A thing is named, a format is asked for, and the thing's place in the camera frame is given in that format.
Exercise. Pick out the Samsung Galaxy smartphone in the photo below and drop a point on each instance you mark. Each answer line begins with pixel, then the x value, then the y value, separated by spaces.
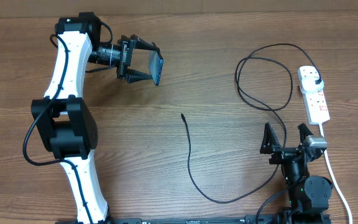
pixel 155 66

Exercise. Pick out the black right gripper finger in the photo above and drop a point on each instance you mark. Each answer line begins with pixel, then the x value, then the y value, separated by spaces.
pixel 304 133
pixel 270 143

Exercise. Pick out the cardboard back panel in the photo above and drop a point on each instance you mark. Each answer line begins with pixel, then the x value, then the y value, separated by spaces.
pixel 60 8

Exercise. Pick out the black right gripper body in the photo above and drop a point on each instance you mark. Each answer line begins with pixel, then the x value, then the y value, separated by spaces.
pixel 281 154

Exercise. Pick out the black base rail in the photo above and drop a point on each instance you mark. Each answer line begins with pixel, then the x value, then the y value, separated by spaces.
pixel 248 219

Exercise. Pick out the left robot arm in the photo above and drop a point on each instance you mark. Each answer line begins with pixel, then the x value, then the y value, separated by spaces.
pixel 65 124

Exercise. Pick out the white charger adapter plug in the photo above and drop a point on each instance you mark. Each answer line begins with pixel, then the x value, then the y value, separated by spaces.
pixel 310 84

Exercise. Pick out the white power strip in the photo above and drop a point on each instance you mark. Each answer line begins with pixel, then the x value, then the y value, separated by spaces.
pixel 315 103

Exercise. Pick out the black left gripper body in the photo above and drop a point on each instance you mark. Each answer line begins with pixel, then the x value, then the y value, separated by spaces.
pixel 125 56

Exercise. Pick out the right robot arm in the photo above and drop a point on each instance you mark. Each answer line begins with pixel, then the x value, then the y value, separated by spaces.
pixel 308 194

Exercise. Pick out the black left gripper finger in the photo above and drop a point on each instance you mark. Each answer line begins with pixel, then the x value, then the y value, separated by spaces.
pixel 141 44
pixel 133 76

